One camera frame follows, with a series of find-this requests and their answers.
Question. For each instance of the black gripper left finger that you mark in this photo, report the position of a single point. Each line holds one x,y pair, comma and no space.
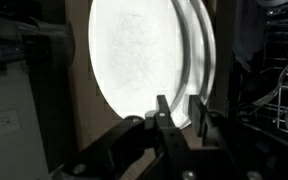
164,133

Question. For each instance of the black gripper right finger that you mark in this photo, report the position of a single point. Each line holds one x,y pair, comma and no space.
217,133

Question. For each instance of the white dinner plate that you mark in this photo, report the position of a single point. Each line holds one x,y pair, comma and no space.
213,56
134,56
199,56

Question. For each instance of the white wall outlet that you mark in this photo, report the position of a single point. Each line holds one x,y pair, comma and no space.
0,124

